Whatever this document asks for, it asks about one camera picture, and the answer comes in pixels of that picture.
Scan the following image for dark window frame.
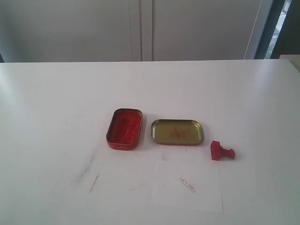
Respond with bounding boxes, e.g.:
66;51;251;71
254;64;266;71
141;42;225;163
254;0;300;59

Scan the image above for red rubber stamp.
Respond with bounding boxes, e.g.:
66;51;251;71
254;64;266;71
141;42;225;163
210;141;235;161

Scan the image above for grey cabinet doors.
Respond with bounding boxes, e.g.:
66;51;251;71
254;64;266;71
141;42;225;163
0;0;272;62

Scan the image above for red ink pad tin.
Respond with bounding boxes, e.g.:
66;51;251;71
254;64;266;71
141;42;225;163
106;108;143;151

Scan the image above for white paper sheet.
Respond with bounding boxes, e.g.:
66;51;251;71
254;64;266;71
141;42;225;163
151;161;223;214

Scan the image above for gold tin lid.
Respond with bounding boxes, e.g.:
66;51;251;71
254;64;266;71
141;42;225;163
151;119;203;146

